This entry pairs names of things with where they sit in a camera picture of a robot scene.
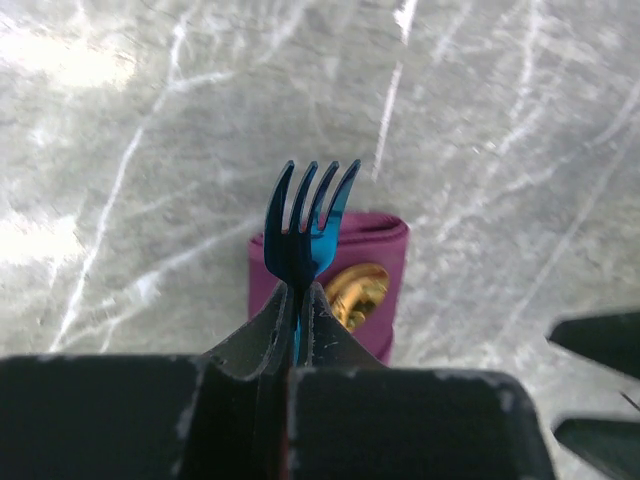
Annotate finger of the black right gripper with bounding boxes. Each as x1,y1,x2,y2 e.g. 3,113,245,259
554,418,639,480
547,312,639,379

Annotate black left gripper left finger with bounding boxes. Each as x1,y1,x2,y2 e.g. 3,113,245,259
1,285,293,479

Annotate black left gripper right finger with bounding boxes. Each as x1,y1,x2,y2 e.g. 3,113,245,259
284,284,556,479

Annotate gold metal spoon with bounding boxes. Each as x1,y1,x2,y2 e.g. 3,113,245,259
324,263,390,333

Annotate blue metal fork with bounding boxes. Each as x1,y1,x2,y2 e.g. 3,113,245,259
263,160,361,366

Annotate purple cloth napkin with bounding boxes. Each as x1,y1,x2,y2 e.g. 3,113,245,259
247,210,411,362

